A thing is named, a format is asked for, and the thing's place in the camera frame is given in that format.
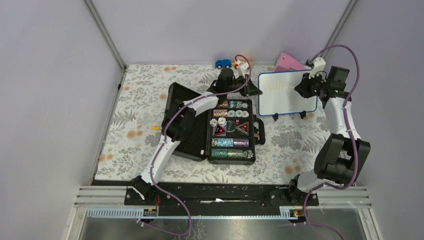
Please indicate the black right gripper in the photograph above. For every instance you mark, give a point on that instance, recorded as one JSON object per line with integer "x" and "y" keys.
{"x": 303, "y": 87}

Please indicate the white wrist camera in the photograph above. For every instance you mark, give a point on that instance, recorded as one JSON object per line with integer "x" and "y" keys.
{"x": 243, "y": 68}
{"x": 317, "y": 66}

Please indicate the clear dealer button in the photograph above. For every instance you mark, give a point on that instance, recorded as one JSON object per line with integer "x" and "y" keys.
{"x": 230, "y": 126}

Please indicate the blue toy car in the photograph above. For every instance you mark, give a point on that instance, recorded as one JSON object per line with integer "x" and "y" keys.
{"x": 223, "y": 63}

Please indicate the red triangle all-in marker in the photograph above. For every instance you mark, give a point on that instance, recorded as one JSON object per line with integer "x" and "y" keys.
{"x": 219, "y": 131}

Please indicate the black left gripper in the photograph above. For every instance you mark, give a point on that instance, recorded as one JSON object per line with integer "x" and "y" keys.
{"x": 250, "y": 87}

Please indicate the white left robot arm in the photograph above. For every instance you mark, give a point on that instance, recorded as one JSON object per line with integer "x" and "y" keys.
{"x": 177, "y": 126}

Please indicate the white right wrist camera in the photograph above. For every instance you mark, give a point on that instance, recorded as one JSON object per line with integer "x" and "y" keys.
{"x": 317, "y": 66}

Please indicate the blue framed whiteboard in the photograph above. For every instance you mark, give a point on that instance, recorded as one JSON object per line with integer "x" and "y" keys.
{"x": 279, "y": 95}

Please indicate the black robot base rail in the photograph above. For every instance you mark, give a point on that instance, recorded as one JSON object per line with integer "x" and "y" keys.
{"x": 179, "y": 199}

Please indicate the black poker chip case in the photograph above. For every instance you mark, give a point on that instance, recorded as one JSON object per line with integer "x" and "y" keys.
{"x": 235, "y": 148}

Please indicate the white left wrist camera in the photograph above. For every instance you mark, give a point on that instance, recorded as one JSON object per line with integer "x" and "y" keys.
{"x": 243, "y": 68}

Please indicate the pink box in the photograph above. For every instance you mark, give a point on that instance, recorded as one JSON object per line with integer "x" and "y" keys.
{"x": 286, "y": 63}

